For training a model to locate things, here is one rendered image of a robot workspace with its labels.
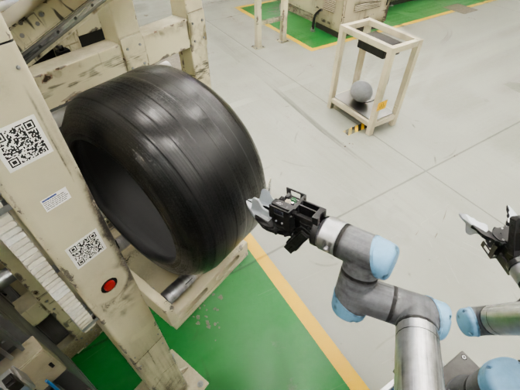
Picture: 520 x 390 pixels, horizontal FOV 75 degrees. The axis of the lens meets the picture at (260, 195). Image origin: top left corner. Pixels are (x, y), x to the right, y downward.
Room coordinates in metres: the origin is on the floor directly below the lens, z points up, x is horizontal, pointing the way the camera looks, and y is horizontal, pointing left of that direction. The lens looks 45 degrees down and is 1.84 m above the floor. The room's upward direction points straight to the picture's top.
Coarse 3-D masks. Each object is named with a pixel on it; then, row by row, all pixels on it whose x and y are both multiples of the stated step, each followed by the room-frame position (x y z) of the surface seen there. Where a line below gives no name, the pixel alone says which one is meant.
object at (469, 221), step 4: (460, 216) 0.69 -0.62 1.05; (464, 216) 0.68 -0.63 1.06; (468, 216) 0.68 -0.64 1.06; (464, 220) 0.67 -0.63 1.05; (468, 220) 0.67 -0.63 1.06; (472, 220) 0.66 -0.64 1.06; (468, 224) 0.66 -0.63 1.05; (476, 224) 0.65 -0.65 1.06; (480, 224) 0.64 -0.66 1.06; (484, 224) 0.64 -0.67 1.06; (468, 228) 0.66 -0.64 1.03; (484, 228) 0.63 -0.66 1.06; (468, 232) 0.66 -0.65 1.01; (472, 232) 0.65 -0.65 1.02; (476, 232) 0.64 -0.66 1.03
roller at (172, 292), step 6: (180, 276) 0.55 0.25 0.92; (186, 276) 0.55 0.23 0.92; (192, 276) 0.56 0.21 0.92; (198, 276) 0.57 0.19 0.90; (174, 282) 0.53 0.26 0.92; (180, 282) 0.53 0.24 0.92; (186, 282) 0.54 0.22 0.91; (192, 282) 0.55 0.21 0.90; (168, 288) 0.52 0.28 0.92; (174, 288) 0.51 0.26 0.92; (180, 288) 0.52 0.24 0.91; (186, 288) 0.53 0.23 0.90; (162, 294) 0.49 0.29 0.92; (168, 294) 0.49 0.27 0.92; (174, 294) 0.50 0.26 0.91; (180, 294) 0.51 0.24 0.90; (168, 300) 0.48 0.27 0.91; (174, 300) 0.49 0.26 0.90
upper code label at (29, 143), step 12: (24, 120) 0.46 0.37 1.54; (36, 120) 0.47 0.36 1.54; (0, 132) 0.43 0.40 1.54; (12, 132) 0.44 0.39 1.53; (24, 132) 0.45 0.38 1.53; (36, 132) 0.47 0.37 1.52; (0, 144) 0.42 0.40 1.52; (12, 144) 0.44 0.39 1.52; (24, 144) 0.45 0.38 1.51; (36, 144) 0.46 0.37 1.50; (48, 144) 0.47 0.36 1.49; (0, 156) 0.42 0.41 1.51; (12, 156) 0.43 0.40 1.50; (24, 156) 0.44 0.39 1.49; (36, 156) 0.45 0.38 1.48; (12, 168) 0.42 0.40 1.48
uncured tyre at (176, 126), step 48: (96, 96) 0.68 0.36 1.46; (144, 96) 0.68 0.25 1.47; (192, 96) 0.71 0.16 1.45; (96, 144) 0.61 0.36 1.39; (144, 144) 0.56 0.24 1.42; (192, 144) 0.59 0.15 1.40; (240, 144) 0.65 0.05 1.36; (96, 192) 0.74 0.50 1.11; (144, 192) 0.86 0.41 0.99; (192, 192) 0.51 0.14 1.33; (240, 192) 0.57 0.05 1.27; (144, 240) 0.69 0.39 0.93; (192, 240) 0.47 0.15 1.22; (240, 240) 0.56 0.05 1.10
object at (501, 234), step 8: (496, 232) 0.61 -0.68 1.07; (504, 232) 0.61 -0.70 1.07; (496, 240) 0.59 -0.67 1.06; (504, 240) 0.58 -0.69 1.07; (488, 248) 0.59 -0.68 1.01; (496, 248) 0.57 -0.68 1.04; (504, 248) 0.57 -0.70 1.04; (488, 256) 0.58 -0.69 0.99; (496, 256) 0.58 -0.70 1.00; (504, 256) 0.56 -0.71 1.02; (512, 256) 0.54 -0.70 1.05; (504, 264) 0.54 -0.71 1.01; (512, 264) 0.51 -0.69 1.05
